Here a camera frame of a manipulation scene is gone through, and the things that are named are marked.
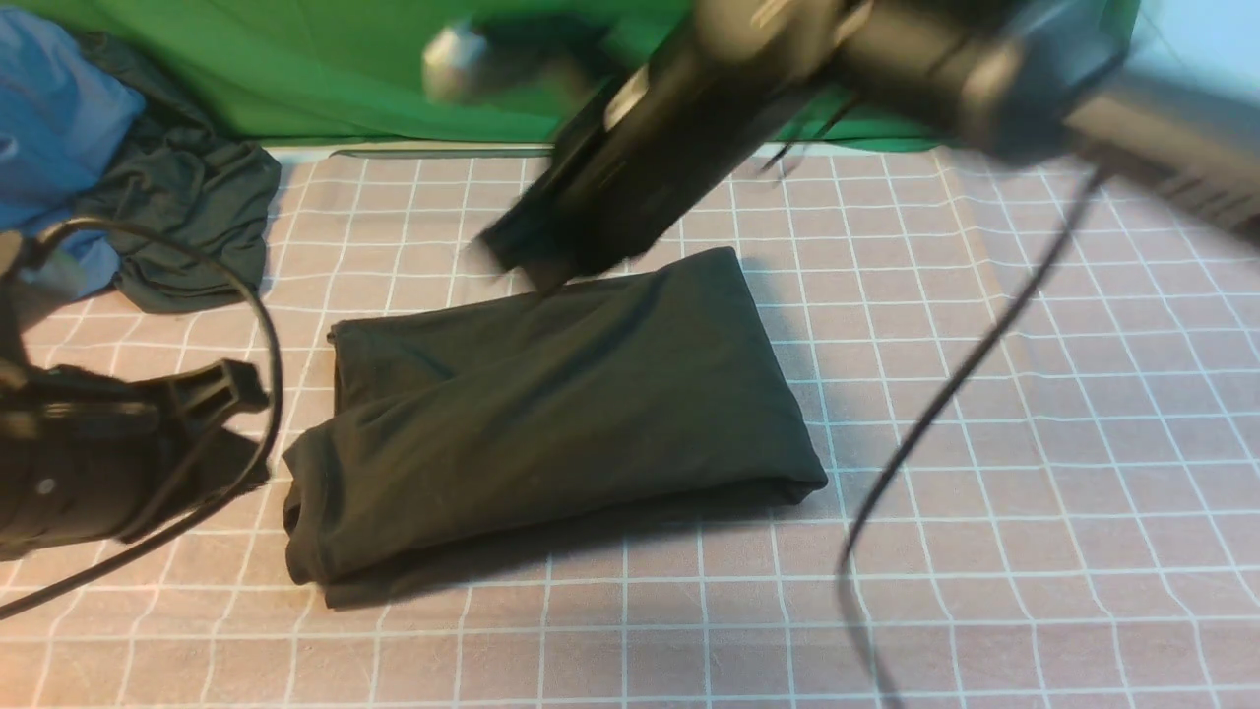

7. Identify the blue garment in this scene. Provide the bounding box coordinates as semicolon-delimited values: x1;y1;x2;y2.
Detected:
1;6;146;238

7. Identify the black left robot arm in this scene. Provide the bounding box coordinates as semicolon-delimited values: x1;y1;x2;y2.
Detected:
1;233;270;560

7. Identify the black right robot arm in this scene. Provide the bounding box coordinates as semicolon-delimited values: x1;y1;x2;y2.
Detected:
478;1;1259;291

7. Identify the green backdrop cloth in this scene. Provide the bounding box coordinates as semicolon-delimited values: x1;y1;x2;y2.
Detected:
10;0;1143;154

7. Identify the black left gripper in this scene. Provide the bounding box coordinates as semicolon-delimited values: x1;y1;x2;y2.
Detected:
1;359;271;560

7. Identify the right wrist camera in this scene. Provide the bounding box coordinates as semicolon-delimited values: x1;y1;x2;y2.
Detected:
421;13;626;106

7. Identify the black left camera cable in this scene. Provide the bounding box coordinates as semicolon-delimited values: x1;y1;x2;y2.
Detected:
0;217;286;621

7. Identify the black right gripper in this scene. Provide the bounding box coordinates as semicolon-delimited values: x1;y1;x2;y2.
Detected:
478;49;788;291

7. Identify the black camera cable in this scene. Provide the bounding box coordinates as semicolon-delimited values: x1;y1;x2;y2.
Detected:
0;217;286;621
759;98;1113;709

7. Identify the crumpled dark gray garment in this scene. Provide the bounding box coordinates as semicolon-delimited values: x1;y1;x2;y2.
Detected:
72;31;281;314

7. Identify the pink grid tablecloth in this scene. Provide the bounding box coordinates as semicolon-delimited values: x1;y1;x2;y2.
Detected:
3;147;1259;708

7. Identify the black right camera cable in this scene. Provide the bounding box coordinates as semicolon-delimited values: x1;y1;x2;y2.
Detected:
759;98;1113;709

